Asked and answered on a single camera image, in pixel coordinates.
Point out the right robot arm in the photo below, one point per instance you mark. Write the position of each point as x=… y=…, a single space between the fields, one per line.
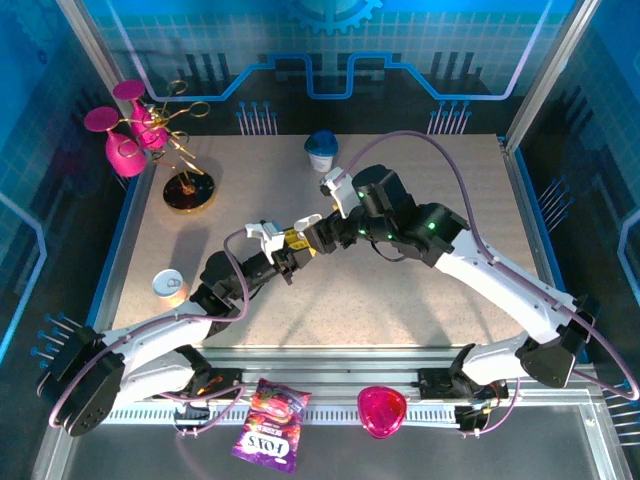
x=500 y=290

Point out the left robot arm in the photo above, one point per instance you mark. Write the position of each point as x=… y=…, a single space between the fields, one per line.
x=165 y=335

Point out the white and orange drink can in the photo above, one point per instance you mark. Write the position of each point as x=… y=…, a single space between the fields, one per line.
x=167 y=282

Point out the white cup with blue lid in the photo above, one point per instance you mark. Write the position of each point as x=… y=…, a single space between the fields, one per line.
x=320 y=160

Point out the small black controller box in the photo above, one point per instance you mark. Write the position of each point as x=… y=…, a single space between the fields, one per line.
x=192 y=414
x=470 y=417

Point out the pink wine glass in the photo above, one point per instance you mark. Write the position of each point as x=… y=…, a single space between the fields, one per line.
x=150 y=135
x=125 y=160

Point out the purple candy bag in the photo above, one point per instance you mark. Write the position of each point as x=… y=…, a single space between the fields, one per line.
x=265 y=440

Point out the translucent heart-shaped plastic bowl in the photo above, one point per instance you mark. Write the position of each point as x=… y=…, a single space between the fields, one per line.
x=382 y=410

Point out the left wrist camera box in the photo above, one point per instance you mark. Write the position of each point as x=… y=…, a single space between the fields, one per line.
x=272 y=245

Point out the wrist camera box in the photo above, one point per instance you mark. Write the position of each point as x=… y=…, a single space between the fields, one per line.
x=272 y=245
x=345 y=192

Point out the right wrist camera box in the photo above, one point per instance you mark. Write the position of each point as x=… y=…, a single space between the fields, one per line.
x=345 y=192

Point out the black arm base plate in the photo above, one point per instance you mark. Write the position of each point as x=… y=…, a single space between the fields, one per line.
x=435 y=385
x=225 y=385

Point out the aluminium frame rail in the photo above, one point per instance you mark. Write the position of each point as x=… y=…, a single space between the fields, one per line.
x=325 y=365

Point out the aluminium frame post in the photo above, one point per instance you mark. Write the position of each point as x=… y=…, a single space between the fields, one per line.
x=555 y=55
x=97 y=55

